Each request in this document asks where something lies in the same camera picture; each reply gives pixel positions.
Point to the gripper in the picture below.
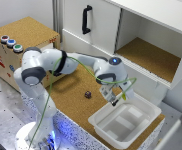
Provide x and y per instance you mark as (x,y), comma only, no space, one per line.
(108,90)

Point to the yellow block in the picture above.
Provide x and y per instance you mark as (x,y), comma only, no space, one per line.
(123,97)

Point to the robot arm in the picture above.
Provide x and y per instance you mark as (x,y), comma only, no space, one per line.
(41,63)

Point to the purple block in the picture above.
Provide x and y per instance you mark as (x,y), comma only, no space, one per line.
(88,94)

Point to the white plastic box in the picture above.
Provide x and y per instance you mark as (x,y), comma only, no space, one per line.
(124,125)

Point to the white sliding door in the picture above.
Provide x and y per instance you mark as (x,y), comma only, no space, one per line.
(101,23)

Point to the white cabinet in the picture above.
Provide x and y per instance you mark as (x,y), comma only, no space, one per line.
(157,13)

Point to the green button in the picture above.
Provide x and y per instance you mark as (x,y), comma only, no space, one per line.
(17,48)

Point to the blue button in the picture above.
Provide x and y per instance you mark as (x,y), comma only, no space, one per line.
(11,42)

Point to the red button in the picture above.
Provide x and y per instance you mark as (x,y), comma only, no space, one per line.
(4,38)

